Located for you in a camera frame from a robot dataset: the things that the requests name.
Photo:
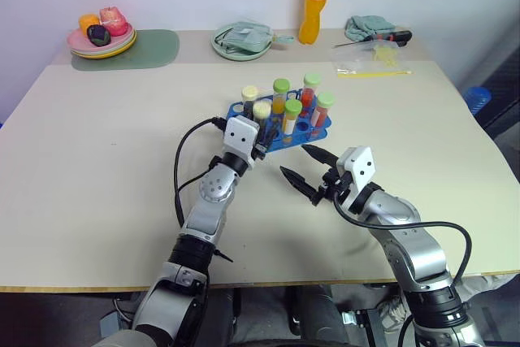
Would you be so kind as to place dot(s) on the dark rounded shape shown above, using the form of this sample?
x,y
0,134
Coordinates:
x,y
309,309

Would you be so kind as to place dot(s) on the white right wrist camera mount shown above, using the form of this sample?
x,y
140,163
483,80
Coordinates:
x,y
361,164

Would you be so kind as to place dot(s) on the yellow tube green cap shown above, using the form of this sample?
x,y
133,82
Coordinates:
x,y
292,117
280,99

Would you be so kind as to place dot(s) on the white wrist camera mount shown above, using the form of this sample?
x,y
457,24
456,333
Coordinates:
x,y
361,164
239,135

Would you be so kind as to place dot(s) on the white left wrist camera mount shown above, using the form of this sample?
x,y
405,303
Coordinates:
x,y
239,135

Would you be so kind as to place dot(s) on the green bowl with cloth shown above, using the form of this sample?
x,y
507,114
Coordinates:
x,y
245,37

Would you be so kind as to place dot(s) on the pink toy fruit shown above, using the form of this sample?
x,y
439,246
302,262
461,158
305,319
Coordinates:
x,y
112,20

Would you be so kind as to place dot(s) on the clear plastic bag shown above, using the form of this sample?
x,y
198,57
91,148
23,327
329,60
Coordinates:
x,y
361,58

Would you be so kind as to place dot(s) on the grey robot torso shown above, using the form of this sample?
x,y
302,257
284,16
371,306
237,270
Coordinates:
x,y
122,339

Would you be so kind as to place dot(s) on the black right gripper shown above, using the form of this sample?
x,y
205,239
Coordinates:
x,y
331,186

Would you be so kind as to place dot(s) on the blue ribbed object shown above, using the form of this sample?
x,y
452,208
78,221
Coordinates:
x,y
477,100

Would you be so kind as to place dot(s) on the black frame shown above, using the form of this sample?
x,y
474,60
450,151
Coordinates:
x,y
503,91

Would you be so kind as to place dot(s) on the blue test tube rack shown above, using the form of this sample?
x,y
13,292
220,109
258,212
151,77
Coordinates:
x,y
302,125

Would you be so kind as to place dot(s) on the orange drink plastic bottle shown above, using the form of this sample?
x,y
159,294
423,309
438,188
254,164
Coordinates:
x,y
313,9

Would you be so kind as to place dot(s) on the dark tube pale yellow cap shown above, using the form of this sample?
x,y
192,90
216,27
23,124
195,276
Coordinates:
x,y
249,94
262,113

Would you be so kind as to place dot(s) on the orange toy fruit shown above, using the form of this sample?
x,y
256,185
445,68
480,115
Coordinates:
x,y
88,22

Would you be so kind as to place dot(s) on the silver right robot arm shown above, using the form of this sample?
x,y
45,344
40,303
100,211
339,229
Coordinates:
x,y
418,249

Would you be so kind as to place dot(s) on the mint green plate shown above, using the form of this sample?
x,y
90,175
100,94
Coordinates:
x,y
221,49

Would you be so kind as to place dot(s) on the green placemat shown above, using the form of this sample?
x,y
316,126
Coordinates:
x,y
154,48

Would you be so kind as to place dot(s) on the teal cloth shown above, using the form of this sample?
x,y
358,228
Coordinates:
x,y
365,26

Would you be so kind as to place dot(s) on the yellow strip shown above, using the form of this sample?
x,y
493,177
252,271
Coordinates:
x,y
373,73

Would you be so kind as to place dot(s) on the dark purple toy fruit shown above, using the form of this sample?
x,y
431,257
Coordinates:
x,y
98,35

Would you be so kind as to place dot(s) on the white fabric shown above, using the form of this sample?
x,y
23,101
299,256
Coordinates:
x,y
493,282

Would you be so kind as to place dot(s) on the yellow plate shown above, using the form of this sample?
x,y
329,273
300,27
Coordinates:
x,y
124,51

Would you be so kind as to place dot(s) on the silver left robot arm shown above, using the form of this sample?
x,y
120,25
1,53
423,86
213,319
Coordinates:
x,y
207,217

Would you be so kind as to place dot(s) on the red tube green cap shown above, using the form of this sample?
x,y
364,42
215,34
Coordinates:
x,y
310,91
324,113

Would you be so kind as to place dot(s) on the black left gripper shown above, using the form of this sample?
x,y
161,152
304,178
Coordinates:
x,y
259,152

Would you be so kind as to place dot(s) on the stack of coloured plates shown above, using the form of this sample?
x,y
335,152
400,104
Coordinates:
x,y
77,41

